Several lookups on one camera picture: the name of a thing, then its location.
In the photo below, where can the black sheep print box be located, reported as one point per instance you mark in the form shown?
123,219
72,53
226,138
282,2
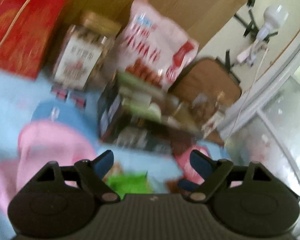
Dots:
134,114

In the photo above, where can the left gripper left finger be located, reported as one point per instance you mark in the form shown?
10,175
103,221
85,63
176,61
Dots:
60,200

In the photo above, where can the cashew jar gold lid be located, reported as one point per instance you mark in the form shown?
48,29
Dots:
84,50

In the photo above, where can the pink snack bag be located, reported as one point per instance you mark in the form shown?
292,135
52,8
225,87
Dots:
152,47

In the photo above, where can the pecan jar gold lid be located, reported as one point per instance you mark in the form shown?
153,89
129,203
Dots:
208,112

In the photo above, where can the white light bulb lamp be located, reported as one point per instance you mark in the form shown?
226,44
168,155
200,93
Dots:
274,18

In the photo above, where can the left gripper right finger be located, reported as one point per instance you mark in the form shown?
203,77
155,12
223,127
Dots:
246,199

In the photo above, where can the pig cartoon blue tablecloth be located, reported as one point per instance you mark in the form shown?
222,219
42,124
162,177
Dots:
37,126

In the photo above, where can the green snack packet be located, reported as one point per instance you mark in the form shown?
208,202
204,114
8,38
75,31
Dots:
129,183

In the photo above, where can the red gift bag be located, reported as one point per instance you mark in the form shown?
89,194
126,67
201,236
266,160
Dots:
26,28

